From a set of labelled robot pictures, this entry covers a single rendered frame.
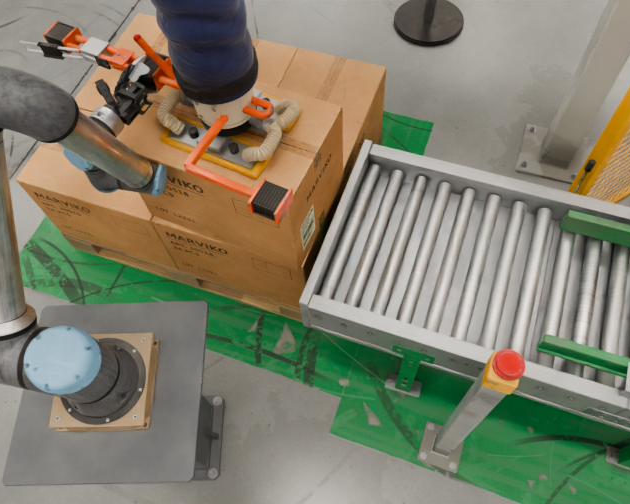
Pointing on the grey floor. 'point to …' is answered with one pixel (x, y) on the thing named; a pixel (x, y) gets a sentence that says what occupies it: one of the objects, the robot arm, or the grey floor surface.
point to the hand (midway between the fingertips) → (146, 67)
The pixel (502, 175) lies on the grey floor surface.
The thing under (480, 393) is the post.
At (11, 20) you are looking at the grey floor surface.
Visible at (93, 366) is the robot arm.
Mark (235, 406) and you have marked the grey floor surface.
